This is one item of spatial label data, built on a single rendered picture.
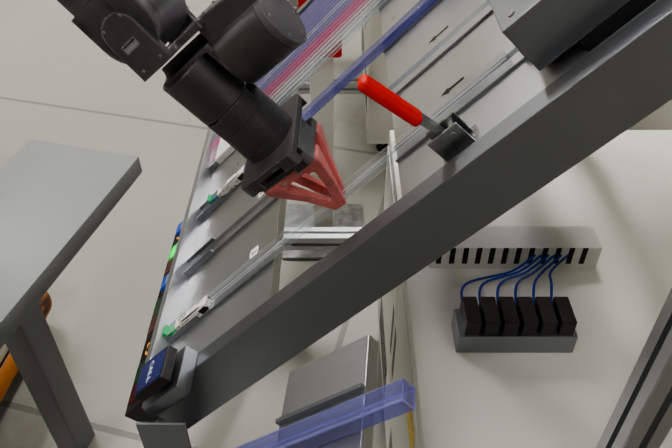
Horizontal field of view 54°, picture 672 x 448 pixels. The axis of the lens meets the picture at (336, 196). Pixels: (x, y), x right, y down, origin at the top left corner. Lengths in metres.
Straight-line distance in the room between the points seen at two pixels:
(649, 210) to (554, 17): 0.77
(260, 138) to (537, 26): 0.25
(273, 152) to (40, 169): 0.84
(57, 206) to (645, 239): 1.01
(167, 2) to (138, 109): 2.10
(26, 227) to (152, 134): 1.32
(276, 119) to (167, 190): 1.65
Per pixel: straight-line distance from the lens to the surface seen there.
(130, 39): 0.56
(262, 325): 0.65
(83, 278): 2.00
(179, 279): 0.89
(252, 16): 0.54
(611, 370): 0.98
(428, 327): 0.96
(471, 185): 0.53
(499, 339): 0.93
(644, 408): 0.75
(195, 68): 0.57
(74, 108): 2.77
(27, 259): 1.18
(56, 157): 1.40
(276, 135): 0.59
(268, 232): 0.76
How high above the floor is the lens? 1.36
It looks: 39 degrees down
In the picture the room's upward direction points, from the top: straight up
